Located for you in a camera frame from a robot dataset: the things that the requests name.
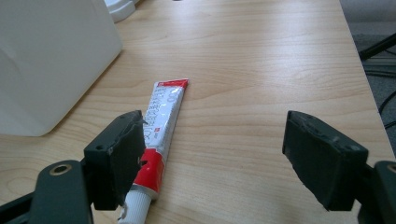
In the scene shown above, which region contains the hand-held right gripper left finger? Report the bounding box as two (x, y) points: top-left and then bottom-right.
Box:
(83, 109), (148, 211)

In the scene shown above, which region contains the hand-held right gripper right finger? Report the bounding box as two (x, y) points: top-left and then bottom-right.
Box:
(281, 110), (369, 212)

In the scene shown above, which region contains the red and white toothpaste tube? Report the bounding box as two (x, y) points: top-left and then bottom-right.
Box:
(117, 78), (190, 224)

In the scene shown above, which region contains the white plastic container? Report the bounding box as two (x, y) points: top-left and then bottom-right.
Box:
(0, 0), (124, 137)

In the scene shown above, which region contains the black metal stand leg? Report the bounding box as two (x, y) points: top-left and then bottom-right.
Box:
(359, 33), (396, 62)

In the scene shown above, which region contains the white round base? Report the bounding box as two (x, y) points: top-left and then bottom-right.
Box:
(104, 0), (141, 23)

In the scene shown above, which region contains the black cable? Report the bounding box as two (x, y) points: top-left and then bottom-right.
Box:
(377, 90), (396, 129)

